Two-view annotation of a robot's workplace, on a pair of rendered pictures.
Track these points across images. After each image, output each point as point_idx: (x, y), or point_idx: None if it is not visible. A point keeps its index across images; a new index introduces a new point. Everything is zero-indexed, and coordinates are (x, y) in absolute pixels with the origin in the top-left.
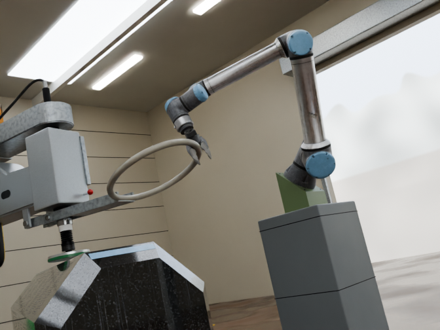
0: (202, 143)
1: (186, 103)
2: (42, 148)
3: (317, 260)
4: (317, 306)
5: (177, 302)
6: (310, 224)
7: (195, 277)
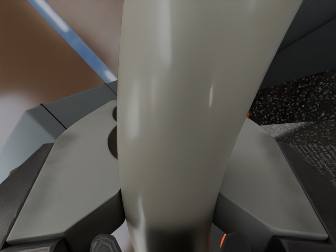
0: (41, 223)
1: None
2: None
3: (97, 103)
4: None
5: (300, 65)
6: (63, 116)
7: (262, 115)
